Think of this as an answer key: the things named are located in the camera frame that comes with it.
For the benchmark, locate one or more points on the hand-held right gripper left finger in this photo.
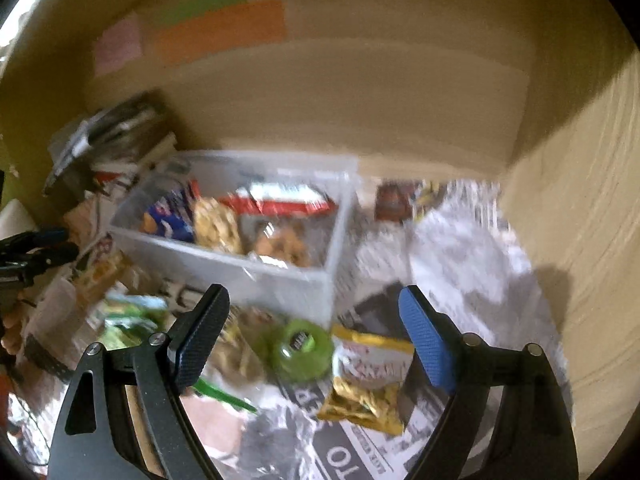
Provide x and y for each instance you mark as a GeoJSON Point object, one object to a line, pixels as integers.
{"type": "Point", "coordinates": [192, 347]}

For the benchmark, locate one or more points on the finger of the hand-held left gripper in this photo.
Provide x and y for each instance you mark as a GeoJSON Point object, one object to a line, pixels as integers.
{"type": "Point", "coordinates": [47, 235]}
{"type": "Point", "coordinates": [50, 254]}

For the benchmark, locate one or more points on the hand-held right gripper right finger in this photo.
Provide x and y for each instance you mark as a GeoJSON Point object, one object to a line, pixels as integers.
{"type": "Point", "coordinates": [426, 340]}

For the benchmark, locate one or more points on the gold and white snack packet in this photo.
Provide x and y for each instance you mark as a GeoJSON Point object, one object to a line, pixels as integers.
{"type": "Point", "coordinates": [367, 380]}

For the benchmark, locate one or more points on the green tape roll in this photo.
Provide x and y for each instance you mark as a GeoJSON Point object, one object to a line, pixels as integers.
{"type": "Point", "coordinates": [299, 351]}

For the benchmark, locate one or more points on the clear plastic storage box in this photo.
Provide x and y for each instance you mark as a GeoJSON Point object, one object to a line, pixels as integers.
{"type": "Point", "coordinates": [240, 220]}

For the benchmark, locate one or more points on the clear bag of fried snacks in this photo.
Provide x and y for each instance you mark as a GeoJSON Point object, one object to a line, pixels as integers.
{"type": "Point", "coordinates": [242, 345]}

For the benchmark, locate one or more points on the clear bag of yellow snacks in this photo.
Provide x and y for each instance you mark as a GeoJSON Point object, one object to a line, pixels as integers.
{"type": "Point", "coordinates": [217, 227]}

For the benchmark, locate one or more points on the clear bag of brown snacks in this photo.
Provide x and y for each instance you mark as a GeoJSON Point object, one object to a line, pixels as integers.
{"type": "Point", "coordinates": [282, 245]}

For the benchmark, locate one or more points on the person's left hand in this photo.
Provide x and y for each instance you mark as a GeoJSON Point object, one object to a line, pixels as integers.
{"type": "Point", "coordinates": [10, 327]}

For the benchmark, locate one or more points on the newspaper sheets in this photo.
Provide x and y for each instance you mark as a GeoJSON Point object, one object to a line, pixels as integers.
{"type": "Point", "coordinates": [425, 320]}

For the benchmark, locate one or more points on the beige wafer packet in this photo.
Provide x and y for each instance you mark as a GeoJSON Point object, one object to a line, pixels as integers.
{"type": "Point", "coordinates": [100, 272]}

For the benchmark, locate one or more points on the green plastic stick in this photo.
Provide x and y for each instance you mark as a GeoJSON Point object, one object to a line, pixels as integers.
{"type": "Point", "coordinates": [225, 396]}

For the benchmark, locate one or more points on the green snack packet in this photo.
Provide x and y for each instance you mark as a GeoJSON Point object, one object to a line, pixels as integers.
{"type": "Point", "coordinates": [132, 322]}

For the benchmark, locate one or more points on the pile of books and papers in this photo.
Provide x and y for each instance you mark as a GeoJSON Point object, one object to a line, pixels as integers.
{"type": "Point", "coordinates": [110, 140]}

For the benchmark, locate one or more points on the blue biscuit packet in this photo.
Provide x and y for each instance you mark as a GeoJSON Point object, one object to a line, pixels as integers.
{"type": "Point", "coordinates": [167, 215]}

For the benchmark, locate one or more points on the dark red snack packet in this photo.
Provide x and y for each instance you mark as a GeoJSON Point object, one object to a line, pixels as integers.
{"type": "Point", "coordinates": [394, 202]}

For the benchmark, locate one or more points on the yellow snack packet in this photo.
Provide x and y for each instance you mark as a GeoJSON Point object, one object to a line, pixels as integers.
{"type": "Point", "coordinates": [429, 195]}

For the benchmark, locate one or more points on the red and white snack packet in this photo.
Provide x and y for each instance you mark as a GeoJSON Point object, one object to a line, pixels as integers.
{"type": "Point", "coordinates": [280, 200]}

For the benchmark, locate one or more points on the pink paper sheet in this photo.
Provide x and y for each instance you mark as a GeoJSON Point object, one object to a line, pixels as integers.
{"type": "Point", "coordinates": [117, 45]}

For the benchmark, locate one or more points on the orange paper sheet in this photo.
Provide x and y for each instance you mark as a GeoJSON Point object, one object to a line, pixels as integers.
{"type": "Point", "coordinates": [220, 32]}

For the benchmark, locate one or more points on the green paper sheet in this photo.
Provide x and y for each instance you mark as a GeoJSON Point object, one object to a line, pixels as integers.
{"type": "Point", "coordinates": [200, 6]}

